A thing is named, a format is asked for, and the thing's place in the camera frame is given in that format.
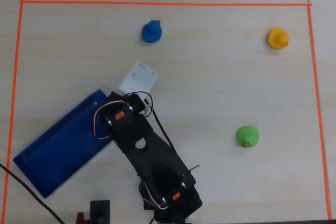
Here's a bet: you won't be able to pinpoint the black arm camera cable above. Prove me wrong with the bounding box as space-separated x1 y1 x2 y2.
144 98 180 157

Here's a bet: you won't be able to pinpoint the blue plastic box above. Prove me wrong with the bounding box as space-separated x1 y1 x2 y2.
12 89 117 199

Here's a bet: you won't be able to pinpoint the black clamp block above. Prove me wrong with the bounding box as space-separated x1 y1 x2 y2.
90 199 111 224

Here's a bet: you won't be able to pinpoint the white gripper block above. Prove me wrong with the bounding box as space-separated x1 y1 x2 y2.
118 60 159 97

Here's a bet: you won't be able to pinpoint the red white servo wires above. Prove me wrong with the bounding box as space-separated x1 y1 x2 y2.
92 91 153 141

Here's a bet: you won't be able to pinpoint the yellow rubber duck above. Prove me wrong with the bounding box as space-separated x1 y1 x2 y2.
268 26 290 49

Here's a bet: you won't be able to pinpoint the green rubber duck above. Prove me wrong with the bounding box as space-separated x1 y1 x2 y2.
236 125 260 148

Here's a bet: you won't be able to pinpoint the orange tape border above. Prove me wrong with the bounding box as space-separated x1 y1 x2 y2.
2 0 332 224

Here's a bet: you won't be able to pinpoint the thick black table cable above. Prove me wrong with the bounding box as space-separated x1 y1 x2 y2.
0 163 66 224

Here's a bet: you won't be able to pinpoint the blue rubber duck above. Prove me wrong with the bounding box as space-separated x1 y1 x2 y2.
141 19 163 44

